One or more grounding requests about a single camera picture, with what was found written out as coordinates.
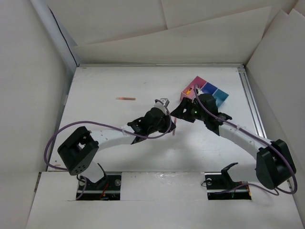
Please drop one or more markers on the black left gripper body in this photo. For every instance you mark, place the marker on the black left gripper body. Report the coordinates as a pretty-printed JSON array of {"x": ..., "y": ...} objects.
[{"x": 162, "y": 125}]

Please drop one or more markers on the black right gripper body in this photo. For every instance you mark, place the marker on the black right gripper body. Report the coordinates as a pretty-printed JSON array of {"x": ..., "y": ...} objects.
[{"x": 193, "y": 111}]

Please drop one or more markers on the yellow black utility knife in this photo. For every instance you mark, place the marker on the yellow black utility knife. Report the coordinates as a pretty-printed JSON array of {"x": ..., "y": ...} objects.
[{"x": 188, "y": 91}]

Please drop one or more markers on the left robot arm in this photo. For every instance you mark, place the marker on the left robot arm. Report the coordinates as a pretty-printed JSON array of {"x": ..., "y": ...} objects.
[{"x": 79, "y": 149}]

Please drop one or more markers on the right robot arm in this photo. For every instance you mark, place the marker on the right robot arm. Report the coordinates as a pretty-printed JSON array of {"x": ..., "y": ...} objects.
[{"x": 273, "y": 162}]

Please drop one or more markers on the pink blue three-compartment organizer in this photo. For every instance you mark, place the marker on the pink blue three-compartment organizer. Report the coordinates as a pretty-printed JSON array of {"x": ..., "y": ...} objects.
[{"x": 206, "y": 88}]

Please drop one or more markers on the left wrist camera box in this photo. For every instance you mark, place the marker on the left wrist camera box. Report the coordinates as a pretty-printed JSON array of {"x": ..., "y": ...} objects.
[{"x": 162, "y": 104}]

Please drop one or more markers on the aluminium rail right edge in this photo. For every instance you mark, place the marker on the aluminium rail right edge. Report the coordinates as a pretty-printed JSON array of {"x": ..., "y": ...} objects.
[{"x": 258, "y": 124}]

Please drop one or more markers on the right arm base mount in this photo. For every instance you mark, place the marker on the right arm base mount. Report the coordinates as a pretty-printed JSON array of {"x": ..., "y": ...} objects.
[{"x": 219, "y": 186}]

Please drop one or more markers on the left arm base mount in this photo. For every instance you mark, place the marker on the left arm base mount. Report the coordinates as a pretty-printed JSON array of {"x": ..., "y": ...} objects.
[{"x": 108, "y": 189}]

